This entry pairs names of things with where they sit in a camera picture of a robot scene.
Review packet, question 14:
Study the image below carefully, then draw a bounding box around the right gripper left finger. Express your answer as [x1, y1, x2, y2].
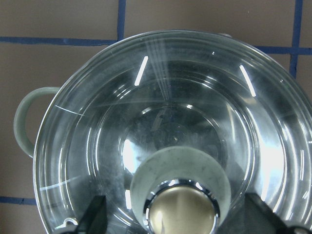
[57, 195, 108, 234]

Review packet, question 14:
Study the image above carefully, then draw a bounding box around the glass pot lid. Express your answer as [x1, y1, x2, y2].
[34, 30, 312, 234]

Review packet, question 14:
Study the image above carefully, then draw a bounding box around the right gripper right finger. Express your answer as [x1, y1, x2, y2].
[245, 192, 312, 234]

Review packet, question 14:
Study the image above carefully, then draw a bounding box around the white cooking pot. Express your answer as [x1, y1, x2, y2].
[13, 33, 312, 234]

